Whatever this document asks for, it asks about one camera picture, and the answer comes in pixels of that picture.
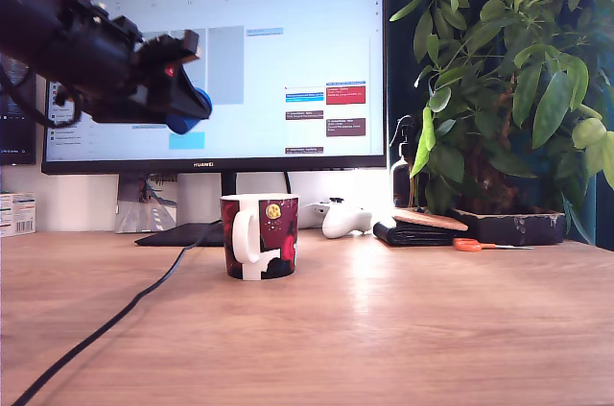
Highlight blue coffee capsule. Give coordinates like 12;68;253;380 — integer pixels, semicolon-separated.
164;87;213;135

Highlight red coffee cup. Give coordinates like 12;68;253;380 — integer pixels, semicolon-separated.
219;192;301;282

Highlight street photo postcard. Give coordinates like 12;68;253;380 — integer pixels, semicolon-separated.
115;174;179;235

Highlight black Huawei computer monitor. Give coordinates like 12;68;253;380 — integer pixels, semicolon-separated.
40;0;389;197

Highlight black monitor stand base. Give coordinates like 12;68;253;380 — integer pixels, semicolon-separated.
133;221;227;249

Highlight dark terminal computer monitor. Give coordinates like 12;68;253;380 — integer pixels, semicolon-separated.
0;52;38;167

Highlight orange white medicine box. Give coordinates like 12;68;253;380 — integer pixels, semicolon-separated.
0;191;37;239

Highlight white game controller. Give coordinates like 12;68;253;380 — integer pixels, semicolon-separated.
306;196;375;240

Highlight dark spray bottle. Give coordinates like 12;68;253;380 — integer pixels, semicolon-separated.
390;113;424;210

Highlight large black leather pouch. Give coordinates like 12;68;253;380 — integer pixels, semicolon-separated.
372;220;469;249

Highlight round cork coaster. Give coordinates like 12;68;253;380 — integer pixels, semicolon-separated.
391;205;469;233

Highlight green leafy houseplant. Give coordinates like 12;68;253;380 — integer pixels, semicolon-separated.
389;0;614;245

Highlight dark rectangular planter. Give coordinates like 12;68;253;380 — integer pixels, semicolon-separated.
450;207;568;247

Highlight long black desk cable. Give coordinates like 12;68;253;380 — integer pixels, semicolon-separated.
9;220;223;406

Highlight orange handled scissors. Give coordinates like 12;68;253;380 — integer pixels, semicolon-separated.
452;236;535;254

